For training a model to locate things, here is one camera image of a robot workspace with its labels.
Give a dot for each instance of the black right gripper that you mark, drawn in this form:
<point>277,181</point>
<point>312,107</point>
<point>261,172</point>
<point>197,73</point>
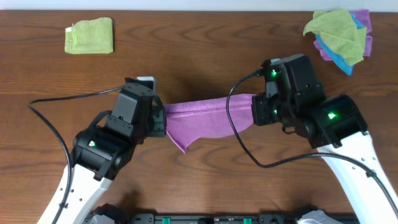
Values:
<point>261,109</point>

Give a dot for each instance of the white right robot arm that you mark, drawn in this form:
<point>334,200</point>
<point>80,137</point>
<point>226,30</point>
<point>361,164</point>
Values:
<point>334,127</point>

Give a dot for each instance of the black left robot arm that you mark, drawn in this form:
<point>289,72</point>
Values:
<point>102,149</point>

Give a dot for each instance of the green crumpled microfiber cloth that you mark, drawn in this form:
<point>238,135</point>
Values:
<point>339,32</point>

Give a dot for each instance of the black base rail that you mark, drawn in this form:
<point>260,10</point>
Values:
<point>310,214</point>

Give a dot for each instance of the folded green microfiber cloth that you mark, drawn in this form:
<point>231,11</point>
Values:
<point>90,37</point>

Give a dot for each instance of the blue microfiber cloth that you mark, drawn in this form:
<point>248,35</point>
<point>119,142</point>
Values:
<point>337,59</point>

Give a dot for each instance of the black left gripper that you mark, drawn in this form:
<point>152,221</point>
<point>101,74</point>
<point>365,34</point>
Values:
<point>158,121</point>

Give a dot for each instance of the purple microfiber cloth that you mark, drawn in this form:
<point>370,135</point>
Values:
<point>189,121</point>
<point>362,19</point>

